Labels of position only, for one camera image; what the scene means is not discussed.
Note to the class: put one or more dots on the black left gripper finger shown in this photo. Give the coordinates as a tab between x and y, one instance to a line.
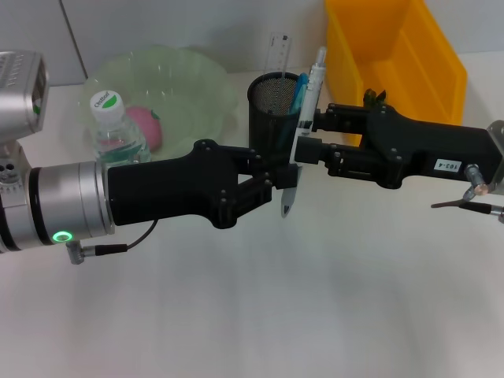
285	177
252	159

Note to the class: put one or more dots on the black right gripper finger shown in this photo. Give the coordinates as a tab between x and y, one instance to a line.
342	118
309	149

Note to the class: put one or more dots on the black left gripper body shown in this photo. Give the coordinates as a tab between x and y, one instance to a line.
169	189

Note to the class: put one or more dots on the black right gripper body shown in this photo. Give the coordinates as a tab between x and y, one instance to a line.
425	149

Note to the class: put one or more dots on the silver ballpoint pen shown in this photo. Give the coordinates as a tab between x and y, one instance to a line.
313	90

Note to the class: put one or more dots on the blue scissors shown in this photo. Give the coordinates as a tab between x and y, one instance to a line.
299	90

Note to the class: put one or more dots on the pink toy peach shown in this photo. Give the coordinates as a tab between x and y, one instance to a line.
147	126

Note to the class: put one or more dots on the clear plastic water bottle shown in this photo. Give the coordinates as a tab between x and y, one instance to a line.
118	134

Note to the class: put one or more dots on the clear plastic ruler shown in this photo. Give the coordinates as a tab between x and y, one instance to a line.
279	51

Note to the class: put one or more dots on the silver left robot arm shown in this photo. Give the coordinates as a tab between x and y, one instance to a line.
59	197

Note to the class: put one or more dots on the black mesh pen holder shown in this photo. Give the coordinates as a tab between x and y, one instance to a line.
267	126

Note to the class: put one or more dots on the translucent green fruit plate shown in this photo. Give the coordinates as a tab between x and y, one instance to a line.
189	98

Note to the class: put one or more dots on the yellow plastic bin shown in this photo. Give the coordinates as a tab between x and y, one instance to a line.
393	51

